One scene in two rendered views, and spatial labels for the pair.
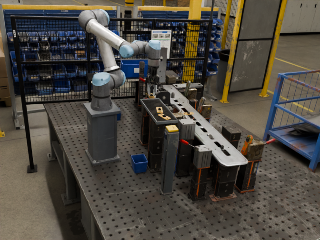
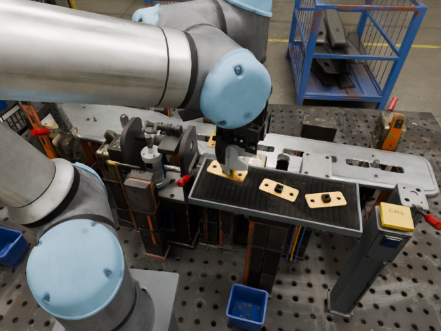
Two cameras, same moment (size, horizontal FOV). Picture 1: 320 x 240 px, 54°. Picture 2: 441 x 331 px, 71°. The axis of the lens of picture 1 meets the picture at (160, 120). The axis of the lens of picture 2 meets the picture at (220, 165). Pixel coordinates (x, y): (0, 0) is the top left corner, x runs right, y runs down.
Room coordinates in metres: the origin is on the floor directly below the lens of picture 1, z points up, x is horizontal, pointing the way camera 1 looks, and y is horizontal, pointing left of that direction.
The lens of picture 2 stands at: (1.73, 0.47, 1.70)
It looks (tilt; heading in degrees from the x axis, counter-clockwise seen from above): 44 degrees down; 305
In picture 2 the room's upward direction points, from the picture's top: straight up
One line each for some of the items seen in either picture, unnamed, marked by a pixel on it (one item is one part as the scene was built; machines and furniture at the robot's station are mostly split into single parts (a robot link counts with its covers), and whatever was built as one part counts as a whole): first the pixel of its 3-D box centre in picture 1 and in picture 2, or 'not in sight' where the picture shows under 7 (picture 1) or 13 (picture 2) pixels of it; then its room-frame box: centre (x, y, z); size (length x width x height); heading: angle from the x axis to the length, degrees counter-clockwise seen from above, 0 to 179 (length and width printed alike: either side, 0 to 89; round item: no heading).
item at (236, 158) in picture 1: (190, 115); (220, 140); (2.21, -0.23, 1.00); 1.38 x 0.22 x 0.02; 21
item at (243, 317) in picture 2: (139, 164); (246, 308); (1.87, 0.12, 0.74); 0.11 x 0.10 x 0.09; 21
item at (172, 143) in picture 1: (168, 162); (361, 269); (1.65, -0.07, 0.92); 0.08 x 0.08 x 0.44; 21
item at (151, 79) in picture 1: (153, 75); (243, 114); (1.96, 0.06, 1.37); 0.09 x 0.08 x 0.12; 10
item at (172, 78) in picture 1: (169, 93); not in sight; (2.96, -0.08, 0.88); 0.08 x 0.08 x 0.36; 21
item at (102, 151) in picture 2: not in sight; (121, 186); (2.43, 0.07, 0.88); 0.11 x 0.09 x 0.37; 111
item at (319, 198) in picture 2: (164, 115); (325, 198); (1.79, -0.03, 1.17); 0.08 x 0.04 x 0.01; 41
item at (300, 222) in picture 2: (157, 110); (274, 193); (1.89, 0.02, 1.16); 0.37 x 0.14 x 0.02; 21
